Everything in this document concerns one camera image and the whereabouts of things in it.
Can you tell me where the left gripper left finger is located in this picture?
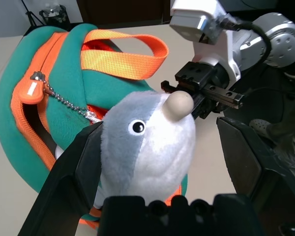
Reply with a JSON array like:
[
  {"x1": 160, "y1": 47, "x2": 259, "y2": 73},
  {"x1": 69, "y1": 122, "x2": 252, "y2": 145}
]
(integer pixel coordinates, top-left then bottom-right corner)
[{"x1": 17, "y1": 120, "x2": 107, "y2": 236}]

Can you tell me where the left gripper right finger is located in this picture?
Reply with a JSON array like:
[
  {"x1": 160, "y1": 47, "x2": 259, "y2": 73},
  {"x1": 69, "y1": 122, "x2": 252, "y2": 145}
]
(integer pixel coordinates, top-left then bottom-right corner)
[{"x1": 216, "y1": 117, "x2": 295, "y2": 236}]

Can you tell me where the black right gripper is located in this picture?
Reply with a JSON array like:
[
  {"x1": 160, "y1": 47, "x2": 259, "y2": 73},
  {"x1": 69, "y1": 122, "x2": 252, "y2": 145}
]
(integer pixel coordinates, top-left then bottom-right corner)
[{"x1": 160, "y1": 61, "x2": 244, "y2": 120}]

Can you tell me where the teal orange backpack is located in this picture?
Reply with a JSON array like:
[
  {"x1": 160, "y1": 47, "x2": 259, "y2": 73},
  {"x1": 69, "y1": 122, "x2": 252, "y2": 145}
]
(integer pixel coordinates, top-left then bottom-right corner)
[{"x1": 0, "y1": 23, "x2": 189, "y2": 230}]

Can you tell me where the white clog shoe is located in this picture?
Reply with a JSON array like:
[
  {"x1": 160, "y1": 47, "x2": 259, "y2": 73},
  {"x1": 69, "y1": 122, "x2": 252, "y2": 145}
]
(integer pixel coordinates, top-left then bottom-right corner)
[{"x1": 249, "y1": 118, "x2": 272, "y2": 135}]

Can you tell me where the grey white plush dolphin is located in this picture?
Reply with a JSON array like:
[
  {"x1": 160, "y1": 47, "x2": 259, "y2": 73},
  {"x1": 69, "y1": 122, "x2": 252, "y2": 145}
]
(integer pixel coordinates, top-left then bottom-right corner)
[{"x1": 93, "y1": 90, "x2": 197, "y2": 210}]

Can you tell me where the black bucket with items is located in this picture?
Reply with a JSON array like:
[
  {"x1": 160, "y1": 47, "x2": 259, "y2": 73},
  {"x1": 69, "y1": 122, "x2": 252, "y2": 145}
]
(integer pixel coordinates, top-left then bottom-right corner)
[{"x1": 39, "y1": 4, "x2": 71, "y2": 30}]

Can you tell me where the black tripod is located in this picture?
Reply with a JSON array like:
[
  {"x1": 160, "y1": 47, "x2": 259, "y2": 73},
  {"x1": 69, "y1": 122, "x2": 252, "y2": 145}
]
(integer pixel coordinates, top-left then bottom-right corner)
[{"x1": 20, "y1": 0, "x2": 44, "y2": 27}]

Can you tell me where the silver bead chain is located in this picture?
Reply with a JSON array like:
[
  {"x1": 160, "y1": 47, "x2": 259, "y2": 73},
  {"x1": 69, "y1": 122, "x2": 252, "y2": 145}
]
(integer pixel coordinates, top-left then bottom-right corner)
[{"x1": 42, "y1": 80, "x2": 104, "y2": 124}]

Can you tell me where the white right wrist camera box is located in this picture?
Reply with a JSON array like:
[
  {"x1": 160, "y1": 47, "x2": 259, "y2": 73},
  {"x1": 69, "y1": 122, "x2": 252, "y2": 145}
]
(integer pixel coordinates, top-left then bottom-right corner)
[{"x1": 169, "y1": 0, "x2": 254, "y2": 82}]

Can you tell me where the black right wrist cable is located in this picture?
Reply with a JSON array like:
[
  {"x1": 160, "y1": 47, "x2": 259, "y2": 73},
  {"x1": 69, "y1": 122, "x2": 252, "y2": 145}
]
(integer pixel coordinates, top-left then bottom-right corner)
[{"x1": 225, "y1": 19, "x2": 273, "y2": 65}]

